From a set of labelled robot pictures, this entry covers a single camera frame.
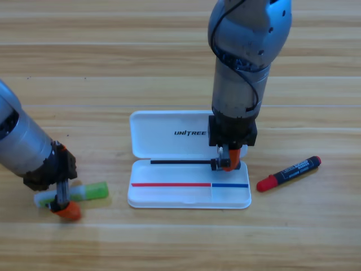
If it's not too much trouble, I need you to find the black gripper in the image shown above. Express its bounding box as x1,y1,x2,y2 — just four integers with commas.
208,114,258,172
22,141,82,220

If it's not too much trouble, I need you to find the red-capped dark blue marker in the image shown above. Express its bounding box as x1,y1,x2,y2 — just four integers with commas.
256,155,322,193

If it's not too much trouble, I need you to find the green and white glue stick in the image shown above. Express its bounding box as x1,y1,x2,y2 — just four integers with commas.
33,181,109,209

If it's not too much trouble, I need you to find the white Unitree pencil case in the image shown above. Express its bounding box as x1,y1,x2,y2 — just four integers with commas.
127,110,252,210

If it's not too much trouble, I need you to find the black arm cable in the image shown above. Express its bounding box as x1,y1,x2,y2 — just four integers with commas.
208,0,260,112

